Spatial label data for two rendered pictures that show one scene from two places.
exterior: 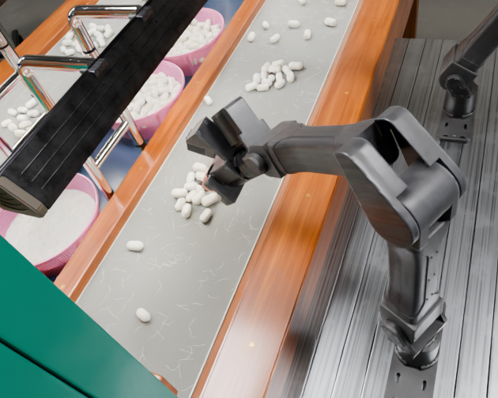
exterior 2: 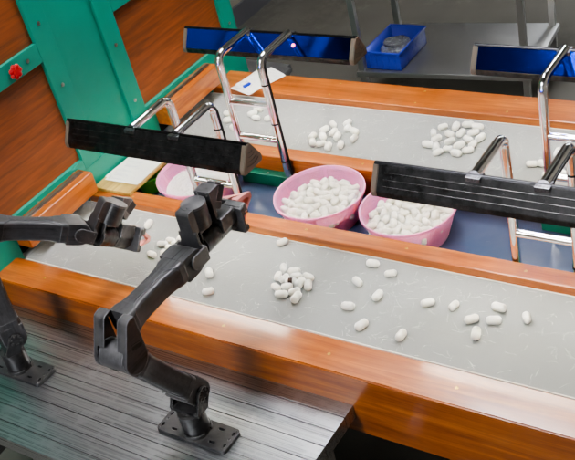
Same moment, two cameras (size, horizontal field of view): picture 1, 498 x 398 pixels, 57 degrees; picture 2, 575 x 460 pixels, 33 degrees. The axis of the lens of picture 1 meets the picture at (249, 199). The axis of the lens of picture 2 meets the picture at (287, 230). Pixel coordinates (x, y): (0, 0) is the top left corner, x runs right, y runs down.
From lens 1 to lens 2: 255 cm
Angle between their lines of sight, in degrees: 68
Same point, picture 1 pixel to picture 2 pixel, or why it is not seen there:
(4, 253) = not seen: outside the picture
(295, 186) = not seen: hidden behind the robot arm
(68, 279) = (136, 197)
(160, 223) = (162, 234)
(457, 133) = (169, 421)
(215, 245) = (127, 263)
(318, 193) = not seen: hidden behind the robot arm
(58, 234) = (188, 188)
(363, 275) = (84, 352)
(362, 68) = (251, 338)
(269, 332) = (46, 284)
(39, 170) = (77, 133)
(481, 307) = (26, 403)
